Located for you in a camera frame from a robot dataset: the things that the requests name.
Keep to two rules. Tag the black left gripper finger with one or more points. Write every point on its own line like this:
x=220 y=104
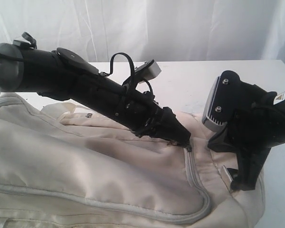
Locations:
x=168 y=120
x=166 y=140

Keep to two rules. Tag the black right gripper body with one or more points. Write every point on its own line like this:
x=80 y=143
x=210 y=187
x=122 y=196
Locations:
x=249 y=118

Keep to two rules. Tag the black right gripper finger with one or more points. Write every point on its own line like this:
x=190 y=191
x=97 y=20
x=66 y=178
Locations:
x=223 y=141
x=250 y=164

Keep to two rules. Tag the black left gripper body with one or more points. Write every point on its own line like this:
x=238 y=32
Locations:
x=139 y=112

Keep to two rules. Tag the cream duffel bag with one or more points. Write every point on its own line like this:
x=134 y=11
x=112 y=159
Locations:
x=65 y=166

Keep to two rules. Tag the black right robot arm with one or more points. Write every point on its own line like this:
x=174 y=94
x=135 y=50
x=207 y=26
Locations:
x=277 y=132

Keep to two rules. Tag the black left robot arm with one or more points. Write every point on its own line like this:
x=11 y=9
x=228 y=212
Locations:
x=63 y=75

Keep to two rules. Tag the white backdrop curtain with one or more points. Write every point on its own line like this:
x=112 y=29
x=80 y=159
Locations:
x=167 y=30

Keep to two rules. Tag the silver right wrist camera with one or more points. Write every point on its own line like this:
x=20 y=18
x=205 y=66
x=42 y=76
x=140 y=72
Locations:
x=222 y=101

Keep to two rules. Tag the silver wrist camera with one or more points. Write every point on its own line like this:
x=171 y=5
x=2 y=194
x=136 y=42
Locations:
x=222 y=101
x=147 y=71

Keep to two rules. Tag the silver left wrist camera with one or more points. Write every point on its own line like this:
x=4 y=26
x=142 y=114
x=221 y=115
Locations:
x=147 y=71

